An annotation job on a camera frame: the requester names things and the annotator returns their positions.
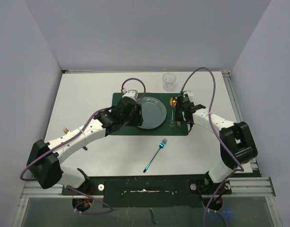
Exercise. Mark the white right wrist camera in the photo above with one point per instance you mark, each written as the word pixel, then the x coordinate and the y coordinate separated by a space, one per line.
pixel 190 95

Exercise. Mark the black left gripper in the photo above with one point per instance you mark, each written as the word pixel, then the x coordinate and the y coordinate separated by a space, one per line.
pixel 137 119

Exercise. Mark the clear drinking glass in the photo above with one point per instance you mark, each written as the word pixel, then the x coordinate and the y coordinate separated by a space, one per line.
pixel 168 81

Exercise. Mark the teal ceramic plate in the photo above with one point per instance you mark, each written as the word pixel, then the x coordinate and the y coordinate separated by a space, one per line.
pixel 153 113

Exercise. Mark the gold fork with green handle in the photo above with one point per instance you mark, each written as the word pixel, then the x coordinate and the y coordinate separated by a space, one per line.
pixel 66 131

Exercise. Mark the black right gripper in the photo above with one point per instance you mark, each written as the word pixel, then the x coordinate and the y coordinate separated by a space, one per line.
pixel 178 117

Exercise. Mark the iridescent gold spoon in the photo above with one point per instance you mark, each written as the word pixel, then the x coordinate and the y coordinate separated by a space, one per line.
pixel 173 105

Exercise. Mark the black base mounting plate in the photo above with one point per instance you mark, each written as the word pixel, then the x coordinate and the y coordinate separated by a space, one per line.
pixel 149 191

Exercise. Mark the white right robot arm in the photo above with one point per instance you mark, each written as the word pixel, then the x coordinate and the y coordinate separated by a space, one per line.
pixel 237 146

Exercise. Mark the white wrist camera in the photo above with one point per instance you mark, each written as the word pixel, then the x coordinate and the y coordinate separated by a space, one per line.
pixel 190 95
pixel 133 94

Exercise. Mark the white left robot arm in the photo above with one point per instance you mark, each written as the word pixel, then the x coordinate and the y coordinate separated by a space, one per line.
pixel 46 158

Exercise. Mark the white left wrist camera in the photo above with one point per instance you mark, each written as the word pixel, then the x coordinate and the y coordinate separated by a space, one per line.
pixel 133 94

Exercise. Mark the blue metal fork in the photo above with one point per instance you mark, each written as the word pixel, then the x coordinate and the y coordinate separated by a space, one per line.
pixel 161 146

